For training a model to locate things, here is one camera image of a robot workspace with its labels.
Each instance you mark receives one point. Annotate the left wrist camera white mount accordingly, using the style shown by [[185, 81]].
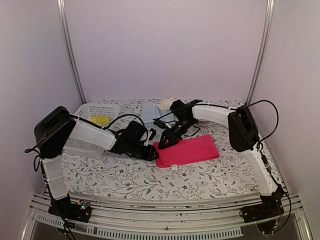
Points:
[[152, 134]]

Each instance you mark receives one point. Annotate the cream rolled towel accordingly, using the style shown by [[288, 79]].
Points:
[[165, 104]]

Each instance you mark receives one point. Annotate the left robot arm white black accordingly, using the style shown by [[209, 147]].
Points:
[[51, 135]]

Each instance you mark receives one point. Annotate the aluminium front rail base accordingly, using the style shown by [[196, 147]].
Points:
[[202, 219]]

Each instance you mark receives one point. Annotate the aluminium frame post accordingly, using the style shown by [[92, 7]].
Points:
[[62, 13], [262, 49]]

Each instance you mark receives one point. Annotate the floral patterned table mat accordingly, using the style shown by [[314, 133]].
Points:
[[122, 177]]

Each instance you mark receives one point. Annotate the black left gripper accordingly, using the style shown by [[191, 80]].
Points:
[[150, 156]]

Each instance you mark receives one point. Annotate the white plastic basket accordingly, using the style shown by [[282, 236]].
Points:
[[85, 147]]

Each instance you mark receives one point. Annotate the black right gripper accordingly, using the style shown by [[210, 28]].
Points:
[[171, 138]]

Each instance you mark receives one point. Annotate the left aluminium frame post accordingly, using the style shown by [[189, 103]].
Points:
[[62, 13]]

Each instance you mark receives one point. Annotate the right aluminium frame post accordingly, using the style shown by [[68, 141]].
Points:
[[262, 49]]

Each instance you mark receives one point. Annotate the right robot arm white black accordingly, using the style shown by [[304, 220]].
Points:
[[243, 138]]

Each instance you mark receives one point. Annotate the pink towel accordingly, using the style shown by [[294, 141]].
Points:
[[187, 151]]

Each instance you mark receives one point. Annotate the light blue towel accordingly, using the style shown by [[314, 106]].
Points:
[[150, 111]]

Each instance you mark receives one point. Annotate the green crocodile pattern towel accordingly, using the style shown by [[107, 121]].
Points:
[[101, 120]]

